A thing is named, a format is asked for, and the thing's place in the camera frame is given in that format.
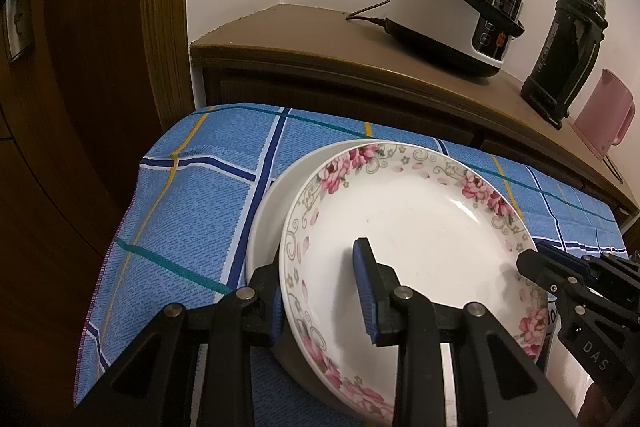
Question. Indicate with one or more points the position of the wall switch panel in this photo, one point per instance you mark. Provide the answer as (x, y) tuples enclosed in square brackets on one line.
[(20, 22)]

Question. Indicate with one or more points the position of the floral white plate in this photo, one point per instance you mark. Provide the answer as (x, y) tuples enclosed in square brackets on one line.
[(425, 232)]

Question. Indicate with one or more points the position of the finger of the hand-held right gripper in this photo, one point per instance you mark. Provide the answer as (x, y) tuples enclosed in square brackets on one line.
[(610, 267), (545, 269)]

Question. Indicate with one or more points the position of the blue checked cloth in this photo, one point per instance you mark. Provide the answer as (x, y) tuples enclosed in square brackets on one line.
[(200, 207)]

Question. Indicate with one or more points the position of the pink electric kettle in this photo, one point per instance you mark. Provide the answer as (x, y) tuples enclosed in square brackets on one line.
[(605, 107)]

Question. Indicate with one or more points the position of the plain white plate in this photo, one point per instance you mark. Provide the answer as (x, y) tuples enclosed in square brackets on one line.
[(267, 217)]

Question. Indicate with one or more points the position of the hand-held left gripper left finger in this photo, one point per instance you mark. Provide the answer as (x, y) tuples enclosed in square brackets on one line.
[(265, 307)]

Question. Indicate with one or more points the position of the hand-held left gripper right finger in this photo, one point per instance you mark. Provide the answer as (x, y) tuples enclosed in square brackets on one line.
[(364, 287)]

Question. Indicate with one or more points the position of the dark wooden door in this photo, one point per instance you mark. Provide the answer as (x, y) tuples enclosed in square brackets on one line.
[(100, 57)]

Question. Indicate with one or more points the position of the brown wooden cabinet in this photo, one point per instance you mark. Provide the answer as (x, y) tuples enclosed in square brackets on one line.
[(300, 37)]

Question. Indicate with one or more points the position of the black thermos flask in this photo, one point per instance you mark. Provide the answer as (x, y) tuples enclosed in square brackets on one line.
[(560, 57)]

